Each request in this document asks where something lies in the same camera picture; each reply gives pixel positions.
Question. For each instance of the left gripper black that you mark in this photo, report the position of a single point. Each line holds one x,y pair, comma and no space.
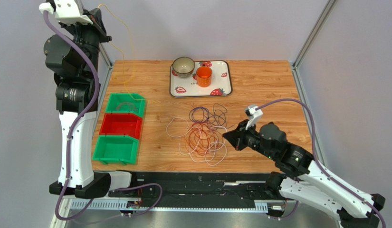
94,15

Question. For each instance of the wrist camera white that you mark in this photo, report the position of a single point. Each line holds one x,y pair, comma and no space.
254,114
67,12

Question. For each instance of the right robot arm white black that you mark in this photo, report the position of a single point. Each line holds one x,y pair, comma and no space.
303,179

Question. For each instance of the orange translucent cup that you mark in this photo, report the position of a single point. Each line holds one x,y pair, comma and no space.
204,76

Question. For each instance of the strawberry pattern white tray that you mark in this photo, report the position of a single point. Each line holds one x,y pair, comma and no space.
218,84

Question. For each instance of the beige ceramic bowl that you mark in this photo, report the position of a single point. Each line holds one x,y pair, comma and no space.
183,67

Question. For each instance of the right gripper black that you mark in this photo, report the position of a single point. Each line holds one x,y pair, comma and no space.
242,138

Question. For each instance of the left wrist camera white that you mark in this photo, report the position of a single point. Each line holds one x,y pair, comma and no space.
67,12

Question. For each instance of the slotted white cable duct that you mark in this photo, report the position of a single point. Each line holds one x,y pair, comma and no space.
129,204

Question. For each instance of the green bin near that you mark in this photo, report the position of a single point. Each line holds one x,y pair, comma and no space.
120,149

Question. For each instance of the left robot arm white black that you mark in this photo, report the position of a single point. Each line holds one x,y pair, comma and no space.
74,62

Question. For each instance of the green bin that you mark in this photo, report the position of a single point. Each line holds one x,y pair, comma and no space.
126,103
120,149

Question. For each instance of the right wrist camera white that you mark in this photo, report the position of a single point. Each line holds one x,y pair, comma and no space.
254,114

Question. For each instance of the red bin middle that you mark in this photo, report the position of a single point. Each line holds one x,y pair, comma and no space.
123,124

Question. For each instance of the green bin far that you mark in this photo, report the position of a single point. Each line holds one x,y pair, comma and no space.
126,103

